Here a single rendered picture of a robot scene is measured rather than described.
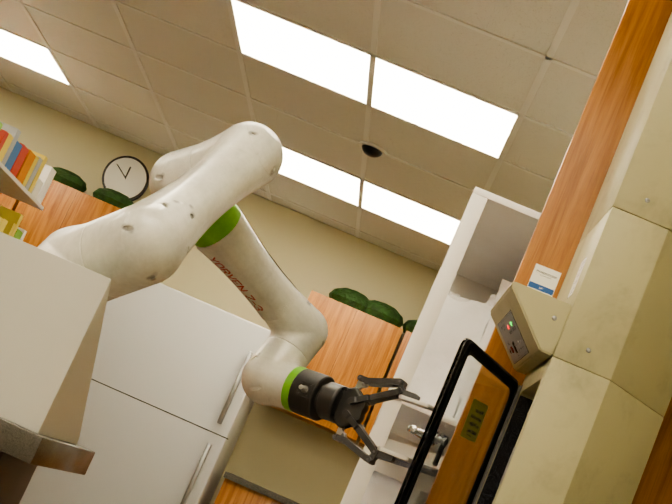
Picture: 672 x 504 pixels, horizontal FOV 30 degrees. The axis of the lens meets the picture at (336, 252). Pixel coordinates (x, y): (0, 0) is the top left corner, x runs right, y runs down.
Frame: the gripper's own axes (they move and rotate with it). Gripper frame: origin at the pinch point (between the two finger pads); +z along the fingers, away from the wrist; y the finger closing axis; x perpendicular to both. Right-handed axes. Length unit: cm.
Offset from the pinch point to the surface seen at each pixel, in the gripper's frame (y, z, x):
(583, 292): 33.4, 24.2, -6.1
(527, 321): 24.6, 17.5, -9.2
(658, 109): 71, 25, -6
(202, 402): 15, -311, 368
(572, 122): 147, -79, 185
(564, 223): 55, 3, 24
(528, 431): 6.3, 23.9, -5.8
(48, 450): -28, -14, -76
